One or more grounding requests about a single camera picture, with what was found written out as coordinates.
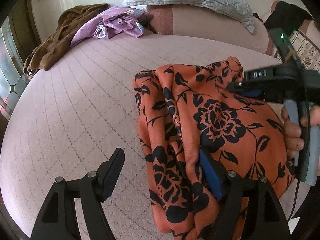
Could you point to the orange black floral garment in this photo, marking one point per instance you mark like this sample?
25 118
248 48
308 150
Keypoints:
183 108

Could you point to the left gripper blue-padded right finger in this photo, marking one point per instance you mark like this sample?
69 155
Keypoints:
264 216

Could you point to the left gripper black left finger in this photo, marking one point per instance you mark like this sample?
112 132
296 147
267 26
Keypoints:
57 217

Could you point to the brown garment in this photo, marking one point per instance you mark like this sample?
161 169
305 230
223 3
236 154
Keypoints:
45 55

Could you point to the stained glass door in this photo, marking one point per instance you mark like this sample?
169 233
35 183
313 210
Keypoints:
19 37

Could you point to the pink quilted mattress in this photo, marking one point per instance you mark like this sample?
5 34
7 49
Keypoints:
72 117

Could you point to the black garment on headboard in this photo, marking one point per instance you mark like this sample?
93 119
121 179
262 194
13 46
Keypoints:
287 17

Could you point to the purple floral cloth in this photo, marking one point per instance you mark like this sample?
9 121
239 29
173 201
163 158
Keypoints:
111 22

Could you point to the pink bolster cushion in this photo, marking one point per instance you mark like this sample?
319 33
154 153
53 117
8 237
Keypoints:
189 20

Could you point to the striped floral cushion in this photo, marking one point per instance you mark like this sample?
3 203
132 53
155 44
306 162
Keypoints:
307 47

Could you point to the right human hand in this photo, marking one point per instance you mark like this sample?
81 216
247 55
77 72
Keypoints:
292 132

